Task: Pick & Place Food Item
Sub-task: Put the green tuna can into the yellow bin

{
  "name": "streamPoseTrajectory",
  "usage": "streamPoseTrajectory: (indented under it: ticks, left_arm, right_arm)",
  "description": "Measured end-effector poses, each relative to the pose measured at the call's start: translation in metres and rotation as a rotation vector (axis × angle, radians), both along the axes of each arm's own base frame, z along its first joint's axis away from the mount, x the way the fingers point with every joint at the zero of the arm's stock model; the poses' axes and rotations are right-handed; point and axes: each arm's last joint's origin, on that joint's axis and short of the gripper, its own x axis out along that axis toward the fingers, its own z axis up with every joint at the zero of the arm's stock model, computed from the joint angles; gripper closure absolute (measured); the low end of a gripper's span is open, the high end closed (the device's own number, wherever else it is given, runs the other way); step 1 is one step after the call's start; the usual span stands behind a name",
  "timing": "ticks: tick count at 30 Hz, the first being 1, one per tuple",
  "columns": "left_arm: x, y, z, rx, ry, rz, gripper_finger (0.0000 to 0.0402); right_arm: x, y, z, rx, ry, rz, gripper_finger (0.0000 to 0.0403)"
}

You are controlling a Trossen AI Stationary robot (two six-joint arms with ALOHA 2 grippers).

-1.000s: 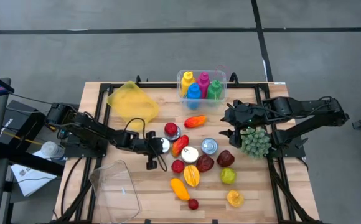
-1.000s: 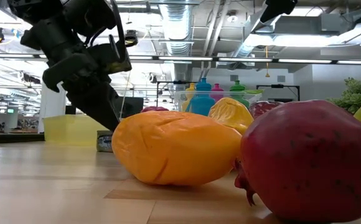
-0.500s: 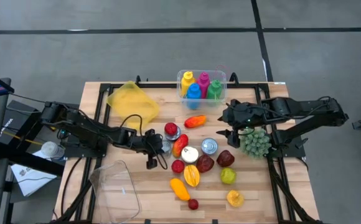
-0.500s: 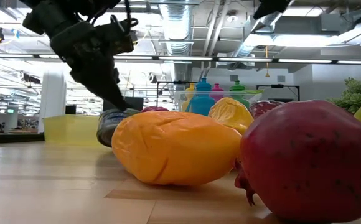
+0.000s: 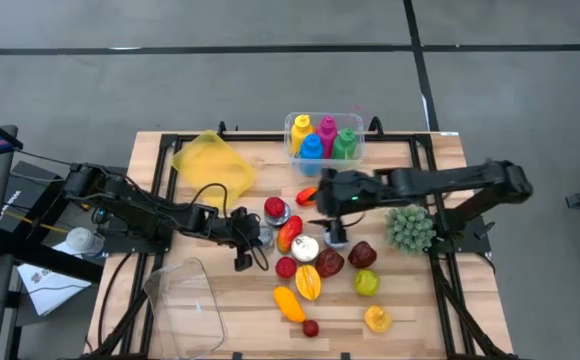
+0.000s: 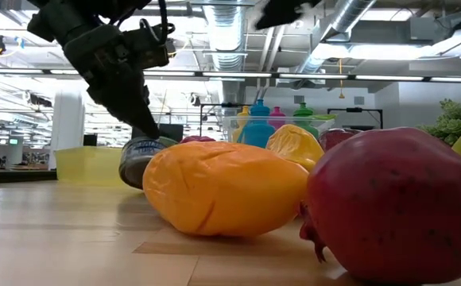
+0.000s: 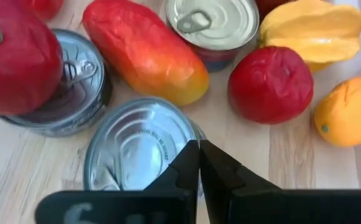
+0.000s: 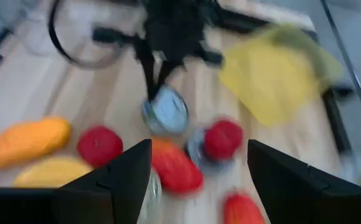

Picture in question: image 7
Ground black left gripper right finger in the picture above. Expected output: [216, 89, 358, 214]
[200, 139, 361, 224]

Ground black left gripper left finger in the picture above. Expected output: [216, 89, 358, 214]
[35, 139, 200, 224]

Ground silver tin can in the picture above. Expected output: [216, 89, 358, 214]
[0, 29, 113, 138]
[83, 96, 206, 197]

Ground red round fruit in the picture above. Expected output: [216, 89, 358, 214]
[0, 0, 63, 116]
[228, 45, 314, 125]

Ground yellow orange mango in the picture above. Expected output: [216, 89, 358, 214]
[312, 70, 361, 147]

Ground red chili pepper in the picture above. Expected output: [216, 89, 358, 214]
[82, 0, 210, 106]

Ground yellow starfruit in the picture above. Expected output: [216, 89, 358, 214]
[259, 0, 361, 73]

